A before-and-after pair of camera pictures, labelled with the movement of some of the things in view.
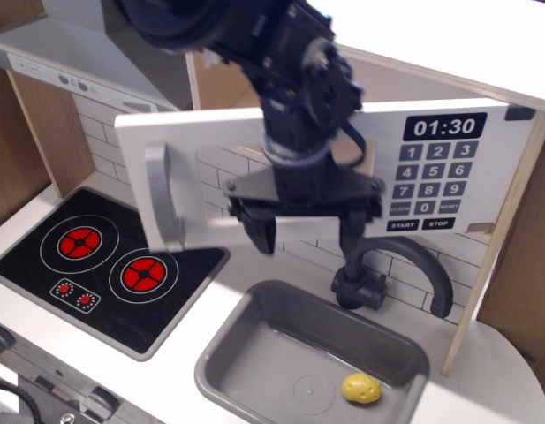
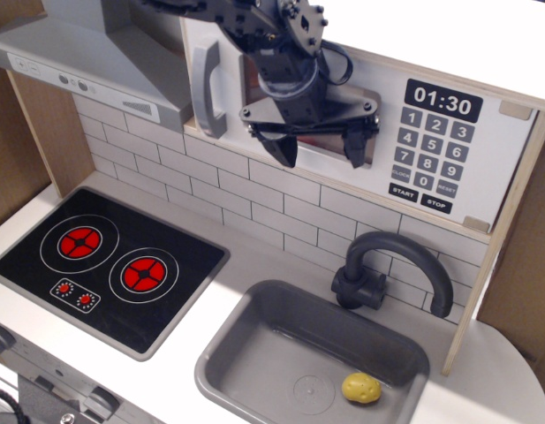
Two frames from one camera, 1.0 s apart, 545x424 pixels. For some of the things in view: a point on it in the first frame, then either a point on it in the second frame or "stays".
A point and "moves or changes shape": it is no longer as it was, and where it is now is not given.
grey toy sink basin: (282, 355) stays
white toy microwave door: (444, 166) moves or changes shape
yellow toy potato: (361, 388) stays
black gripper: (307, 189) to (326, 109)
